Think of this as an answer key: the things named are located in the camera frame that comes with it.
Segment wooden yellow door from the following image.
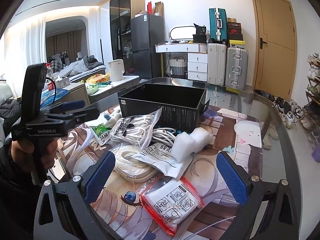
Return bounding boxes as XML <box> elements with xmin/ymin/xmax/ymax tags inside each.
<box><xmin>252</xmin><ymin>0</ymin><xmax>297</xmax><ymax>99</ymax></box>

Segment green white plastic pouch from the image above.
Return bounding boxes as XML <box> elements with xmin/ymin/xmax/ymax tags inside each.
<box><xmin>91</xmin><ymin>124</ymin><xmax>111</xmax><ymax>146</ymax></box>

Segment white drawer desk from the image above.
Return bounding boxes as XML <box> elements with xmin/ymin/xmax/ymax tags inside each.
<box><xmin>155</xmin><ymin>43</ymin><xmax>208</xmax><ymax>82</ymax></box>

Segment grey side cabinet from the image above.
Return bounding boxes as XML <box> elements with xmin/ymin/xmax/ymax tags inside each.
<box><xmin>89</xmin><ymin>75</ymin><xmax>140</xmax><ymax>104</ymax></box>

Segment white cable bundle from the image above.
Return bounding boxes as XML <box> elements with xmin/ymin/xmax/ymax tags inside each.
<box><xmin>152</xmin><ymin>127</ymin><xmax>177</xmax><ymax>147</ymax></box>

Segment black refrigerator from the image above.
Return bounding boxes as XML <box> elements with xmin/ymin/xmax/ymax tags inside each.
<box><xmin>131</xmin><ymin>14</ymin><xmax>164</xmax><ymax>79</ymax></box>

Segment white printed medicine pouch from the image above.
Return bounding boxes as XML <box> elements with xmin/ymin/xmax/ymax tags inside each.
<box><xmin>132</xmin><ymin>142</ymin><xmax>193</xmax><ymax>180</ymax></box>

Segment shoe rack with shoes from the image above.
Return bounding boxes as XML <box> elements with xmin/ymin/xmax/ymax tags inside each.
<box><xmin>303</xmin><ymin>52</ymin><xmax>319</xmax><ymax>131</ymax></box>

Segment cream plush toy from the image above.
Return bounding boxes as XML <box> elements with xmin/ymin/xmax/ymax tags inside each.
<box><xmin>104</xmin><ymin>106</ymin><xmax>122</xmax><ymax>128</ymax></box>

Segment adidas bag white laces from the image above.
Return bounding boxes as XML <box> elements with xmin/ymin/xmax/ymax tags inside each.
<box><xmin>110</xmin><ymin>108</ymin><xmax>162</xmax><ymax>150</ymax></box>

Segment red trimmed white packet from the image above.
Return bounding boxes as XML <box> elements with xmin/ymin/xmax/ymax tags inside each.
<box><xmin>139</xmin><ymin>176</ymin><xmax>204</xmax><ymax>236</ymax></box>

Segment black glass cabinet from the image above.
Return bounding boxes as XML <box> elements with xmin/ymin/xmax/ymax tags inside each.
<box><xmin>110</xmin><ymin>0</ymin><xmax>145</xmax><ymax>75</ymax></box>

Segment white foam wrap piece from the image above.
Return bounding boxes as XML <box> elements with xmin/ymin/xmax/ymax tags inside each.
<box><xmin>171</xmin><ymin>127</ymin><xmax>213</xmax><ymax>163</ymax></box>

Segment white electric kettle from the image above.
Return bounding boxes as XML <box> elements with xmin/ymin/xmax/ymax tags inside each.
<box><xmin>108</xmin><ymin>59</ymin><xmax>125</xmax><ymax>82</ymax></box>

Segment purple bag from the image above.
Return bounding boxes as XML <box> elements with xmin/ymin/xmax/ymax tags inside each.
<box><xmin>312</xmin><ymin>144</ymin><xmax>320</xmax><ymax>163</ymax></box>

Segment white woven basket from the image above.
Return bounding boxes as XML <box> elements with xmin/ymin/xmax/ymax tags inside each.
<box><xmin>169</xmin><ymin>56</ymin><xmax>187</xmax><ymax>76</ymax></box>

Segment bagged white rope coil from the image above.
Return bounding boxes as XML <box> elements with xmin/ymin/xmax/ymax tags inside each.
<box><xmin>109</xmin><ymin>145</ymin><xmax>160</xmax><ymax>183</ymax></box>

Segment black cardboard box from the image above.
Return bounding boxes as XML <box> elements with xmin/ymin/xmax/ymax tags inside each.
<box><xmin>118</xmin><ymin>83</ymin><xmax>209</xmax><ymax>133</ymax></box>

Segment stacked shoe boxes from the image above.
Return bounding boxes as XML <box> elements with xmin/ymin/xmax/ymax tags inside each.
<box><xmin>227</xmin><ymin>18</ymin><xmax>246</xmax><ymax>49</ymax></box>

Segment teal suitcase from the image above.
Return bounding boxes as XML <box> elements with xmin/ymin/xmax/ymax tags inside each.
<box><xmin>209</xmin><ymin>8</ymin><xmax>228</xmax><ymax>44</ymax></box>

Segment person's left hand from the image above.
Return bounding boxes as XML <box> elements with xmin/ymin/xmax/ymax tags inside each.
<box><xmin>11</xmin><ymin>139</ymin><xmax>57</xmax><ymax>172</ymax></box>

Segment silver suitcase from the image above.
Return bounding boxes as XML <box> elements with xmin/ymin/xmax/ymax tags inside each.
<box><xmin>225</xmin><ymin>47</ymin><xmax>248</xmax><ymax>90</ymax></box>

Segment white suitcase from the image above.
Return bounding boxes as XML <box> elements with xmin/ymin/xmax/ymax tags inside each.
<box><xmin>207</xmin><ymin>43</ymin><xmax>227</xmax><ymax>86</ymax></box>

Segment bed with clothes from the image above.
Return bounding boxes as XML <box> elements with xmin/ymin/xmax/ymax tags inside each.
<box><xmin>47</xmin><ymin>55</ymin><xmax>106</xmax><ymax>80</ymax></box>

